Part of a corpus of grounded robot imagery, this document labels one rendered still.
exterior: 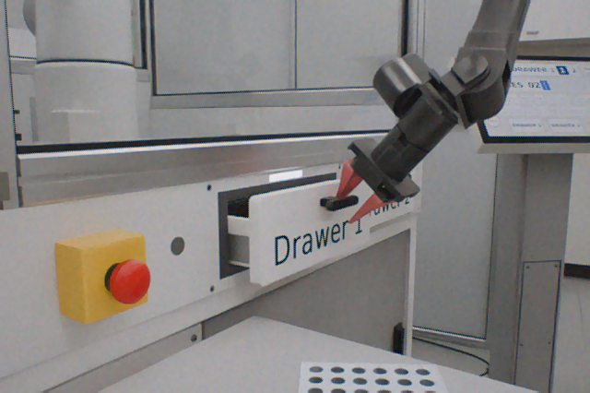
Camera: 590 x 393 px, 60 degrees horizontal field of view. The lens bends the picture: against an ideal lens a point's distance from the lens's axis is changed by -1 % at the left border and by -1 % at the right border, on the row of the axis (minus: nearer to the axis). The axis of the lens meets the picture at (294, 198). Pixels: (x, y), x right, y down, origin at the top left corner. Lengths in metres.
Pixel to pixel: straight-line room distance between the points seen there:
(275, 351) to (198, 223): 0.17
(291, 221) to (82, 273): 0.29
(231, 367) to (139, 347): 0.11
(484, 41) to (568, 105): 0.88
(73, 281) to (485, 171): 2.03
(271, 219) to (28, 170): 0.28
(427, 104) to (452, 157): 1.71
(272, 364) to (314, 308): 0.34
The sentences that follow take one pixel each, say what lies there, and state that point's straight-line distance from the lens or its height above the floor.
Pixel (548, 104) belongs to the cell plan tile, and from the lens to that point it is 1.53.
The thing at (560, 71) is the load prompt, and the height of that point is 1.15.
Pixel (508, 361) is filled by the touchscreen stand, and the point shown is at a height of 0.32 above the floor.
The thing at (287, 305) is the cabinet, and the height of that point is 0.73.
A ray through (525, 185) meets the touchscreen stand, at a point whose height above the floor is 0.84.
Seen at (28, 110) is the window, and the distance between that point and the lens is 0.51.
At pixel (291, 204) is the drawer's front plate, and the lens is 0.66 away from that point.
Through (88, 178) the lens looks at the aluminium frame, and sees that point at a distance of 0.53.
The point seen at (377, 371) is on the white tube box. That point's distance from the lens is 0.50.
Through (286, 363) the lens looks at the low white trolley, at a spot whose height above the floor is 0.76.
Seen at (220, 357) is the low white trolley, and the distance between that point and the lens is 0.60.
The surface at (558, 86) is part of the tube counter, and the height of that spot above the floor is 1.11.
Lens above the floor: 1.02
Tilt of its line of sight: 9 degrees down
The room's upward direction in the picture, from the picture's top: straight up
